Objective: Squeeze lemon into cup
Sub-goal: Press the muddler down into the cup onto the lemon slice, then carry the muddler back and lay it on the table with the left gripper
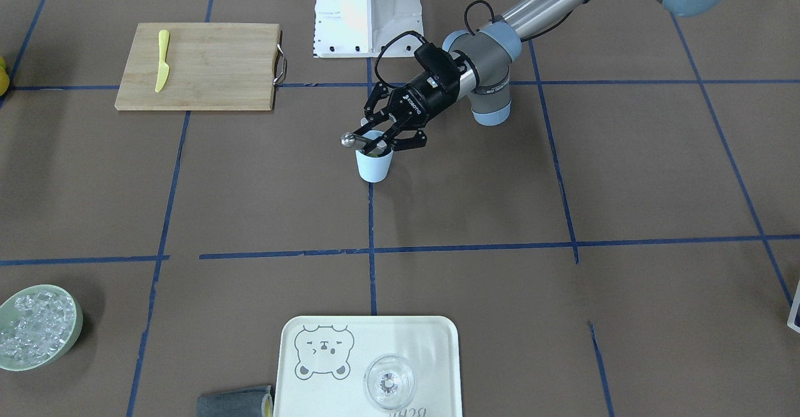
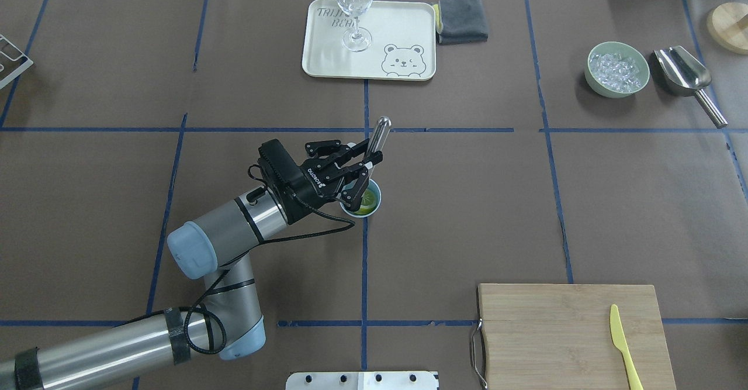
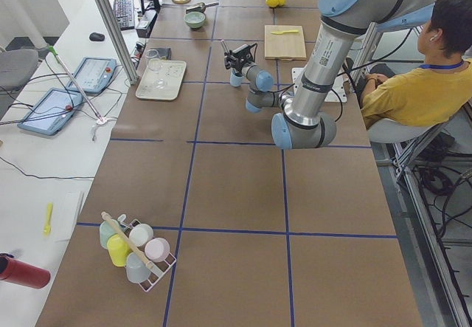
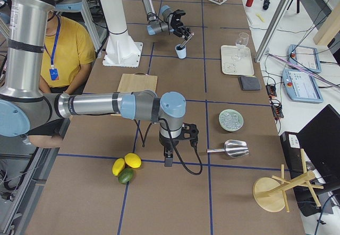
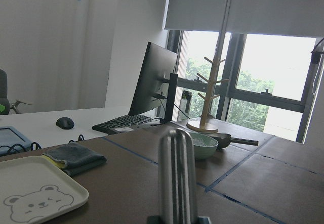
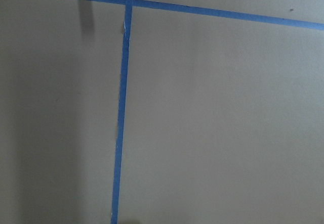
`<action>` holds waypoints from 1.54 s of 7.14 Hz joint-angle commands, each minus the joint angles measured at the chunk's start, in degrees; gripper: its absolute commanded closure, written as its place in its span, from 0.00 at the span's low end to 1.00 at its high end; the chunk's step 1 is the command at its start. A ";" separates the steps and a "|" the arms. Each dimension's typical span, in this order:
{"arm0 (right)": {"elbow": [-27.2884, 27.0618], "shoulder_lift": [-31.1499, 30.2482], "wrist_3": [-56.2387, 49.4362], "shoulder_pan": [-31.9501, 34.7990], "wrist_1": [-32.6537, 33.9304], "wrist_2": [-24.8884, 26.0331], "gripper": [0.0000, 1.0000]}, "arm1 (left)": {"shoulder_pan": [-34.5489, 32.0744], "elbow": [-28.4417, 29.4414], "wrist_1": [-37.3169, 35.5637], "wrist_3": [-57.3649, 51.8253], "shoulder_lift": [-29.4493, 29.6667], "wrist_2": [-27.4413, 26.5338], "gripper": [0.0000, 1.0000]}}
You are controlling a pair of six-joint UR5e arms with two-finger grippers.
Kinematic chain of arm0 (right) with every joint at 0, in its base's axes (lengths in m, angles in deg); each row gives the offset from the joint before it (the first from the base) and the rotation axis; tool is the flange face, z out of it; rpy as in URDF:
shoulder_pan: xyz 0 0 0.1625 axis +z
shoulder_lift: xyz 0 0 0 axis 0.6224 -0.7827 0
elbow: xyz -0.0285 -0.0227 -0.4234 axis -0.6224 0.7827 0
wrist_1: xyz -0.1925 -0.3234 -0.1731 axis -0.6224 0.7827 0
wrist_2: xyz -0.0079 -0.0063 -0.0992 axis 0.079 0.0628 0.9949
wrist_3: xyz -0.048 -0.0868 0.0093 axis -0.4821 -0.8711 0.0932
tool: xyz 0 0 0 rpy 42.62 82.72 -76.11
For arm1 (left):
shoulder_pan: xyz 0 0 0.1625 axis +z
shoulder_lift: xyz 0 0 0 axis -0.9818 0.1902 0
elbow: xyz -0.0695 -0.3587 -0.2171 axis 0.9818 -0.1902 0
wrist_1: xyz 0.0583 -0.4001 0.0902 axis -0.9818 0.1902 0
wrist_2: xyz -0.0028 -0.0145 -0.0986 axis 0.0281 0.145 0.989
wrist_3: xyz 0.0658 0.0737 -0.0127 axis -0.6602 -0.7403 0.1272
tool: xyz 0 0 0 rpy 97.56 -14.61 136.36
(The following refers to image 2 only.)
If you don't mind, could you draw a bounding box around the bamboo cutting board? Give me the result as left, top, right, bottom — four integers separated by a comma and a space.
477, 283, 676, 389

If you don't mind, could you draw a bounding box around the yellow lemon half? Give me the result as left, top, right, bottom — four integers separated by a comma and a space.
355, 188, 379, 215

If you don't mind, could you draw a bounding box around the white wire cup rack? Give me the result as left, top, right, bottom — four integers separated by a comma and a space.
0, 35, 34, 89

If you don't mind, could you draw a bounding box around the green bowl of ice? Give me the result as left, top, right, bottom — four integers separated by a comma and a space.
584, 42, 651, 99

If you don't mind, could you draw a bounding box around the round wooden stand base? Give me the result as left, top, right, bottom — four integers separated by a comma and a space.
707, 2, 747, 55

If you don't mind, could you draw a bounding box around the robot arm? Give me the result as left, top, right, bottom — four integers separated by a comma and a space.
2, 139, 384, 389

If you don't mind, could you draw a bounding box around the metal ice scoop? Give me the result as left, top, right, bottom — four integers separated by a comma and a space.
653, 46, 728, 129

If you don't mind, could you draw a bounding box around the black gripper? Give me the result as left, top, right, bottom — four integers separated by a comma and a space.
258, 139, 384, 225

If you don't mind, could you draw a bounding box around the yellow plastic knife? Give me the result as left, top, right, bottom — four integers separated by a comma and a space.
609, 304, 643, 390

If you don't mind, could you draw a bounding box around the cream bear tray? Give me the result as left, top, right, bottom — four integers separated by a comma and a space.
302, 0, 437, 81

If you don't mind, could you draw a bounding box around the steel muddler black tip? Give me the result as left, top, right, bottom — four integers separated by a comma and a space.
365, 116, 391, 156

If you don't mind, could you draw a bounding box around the light blue cup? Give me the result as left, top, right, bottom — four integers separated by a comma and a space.
339, 179, 382, 219

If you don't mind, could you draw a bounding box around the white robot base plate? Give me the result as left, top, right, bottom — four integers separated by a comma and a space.
285, 371, 440, 389

